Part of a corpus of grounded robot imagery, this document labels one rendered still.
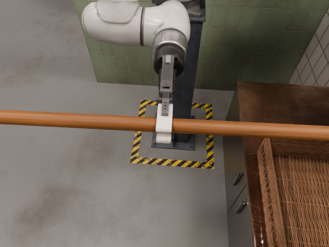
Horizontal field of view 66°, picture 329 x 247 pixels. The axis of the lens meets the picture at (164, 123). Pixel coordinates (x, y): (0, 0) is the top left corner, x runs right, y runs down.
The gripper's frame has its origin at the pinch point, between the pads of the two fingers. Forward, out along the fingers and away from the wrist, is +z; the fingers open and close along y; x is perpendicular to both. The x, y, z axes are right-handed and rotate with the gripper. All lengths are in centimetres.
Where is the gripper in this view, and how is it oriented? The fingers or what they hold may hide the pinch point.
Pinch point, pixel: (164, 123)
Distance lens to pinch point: 52.2
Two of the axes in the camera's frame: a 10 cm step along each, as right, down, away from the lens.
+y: 0.0, 5.8, 8.1
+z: -0.6, 8.1, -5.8
